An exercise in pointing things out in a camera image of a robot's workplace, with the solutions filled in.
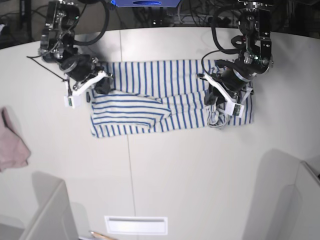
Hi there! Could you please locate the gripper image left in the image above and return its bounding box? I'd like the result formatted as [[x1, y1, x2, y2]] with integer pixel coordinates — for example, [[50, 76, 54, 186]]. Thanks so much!
[[59, 54, 114, 96]]

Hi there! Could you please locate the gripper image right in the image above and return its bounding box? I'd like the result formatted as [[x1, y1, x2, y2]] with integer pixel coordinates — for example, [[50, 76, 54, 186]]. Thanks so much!
[[197, 67, 254, 109]]

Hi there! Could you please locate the blue white striped T-shirt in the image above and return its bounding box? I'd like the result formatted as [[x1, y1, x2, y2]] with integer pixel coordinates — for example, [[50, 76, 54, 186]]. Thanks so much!
[[89, 60, 254, 139]]

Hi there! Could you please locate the blue box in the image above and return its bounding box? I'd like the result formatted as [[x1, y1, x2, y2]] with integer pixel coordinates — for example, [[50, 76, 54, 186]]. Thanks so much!
[[110, 0, 180, 8]]

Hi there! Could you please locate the pink folded cloth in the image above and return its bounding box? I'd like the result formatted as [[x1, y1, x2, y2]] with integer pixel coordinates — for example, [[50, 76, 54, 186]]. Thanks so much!
[[0, 107, 31, 172]]

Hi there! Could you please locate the white rectangular table inset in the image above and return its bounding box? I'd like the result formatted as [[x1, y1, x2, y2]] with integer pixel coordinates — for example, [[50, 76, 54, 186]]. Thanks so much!
[[104, 216, 169, 236]]

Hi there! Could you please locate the wooden stick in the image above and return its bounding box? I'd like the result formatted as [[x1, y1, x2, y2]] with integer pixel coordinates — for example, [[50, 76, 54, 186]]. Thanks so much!
[[89, 230, 114, 240]]

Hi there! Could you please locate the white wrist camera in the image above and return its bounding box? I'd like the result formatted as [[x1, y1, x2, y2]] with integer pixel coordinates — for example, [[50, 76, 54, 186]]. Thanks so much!
[[231, 103, 245, 118], [63, 95, 82, 109]]

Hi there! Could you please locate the power strip with cables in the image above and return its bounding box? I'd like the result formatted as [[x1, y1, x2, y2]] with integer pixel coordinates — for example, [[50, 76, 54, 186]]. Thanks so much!
[[170, 13, 237, 28]]

